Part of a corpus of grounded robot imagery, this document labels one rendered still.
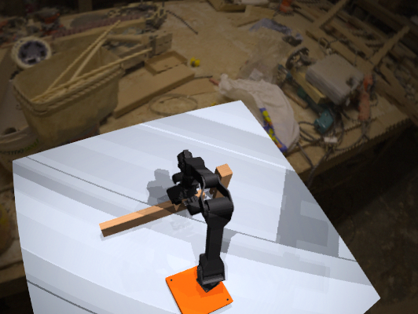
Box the wooden side rail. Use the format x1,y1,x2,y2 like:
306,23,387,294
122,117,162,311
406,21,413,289
99,199,187,237

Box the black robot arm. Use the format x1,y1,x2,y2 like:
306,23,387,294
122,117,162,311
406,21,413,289
167,149,234,293

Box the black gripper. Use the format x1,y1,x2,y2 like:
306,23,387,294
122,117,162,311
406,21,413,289
171,172,201,215

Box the brown wooden post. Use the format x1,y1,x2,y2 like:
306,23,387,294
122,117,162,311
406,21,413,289
209,163,233,198

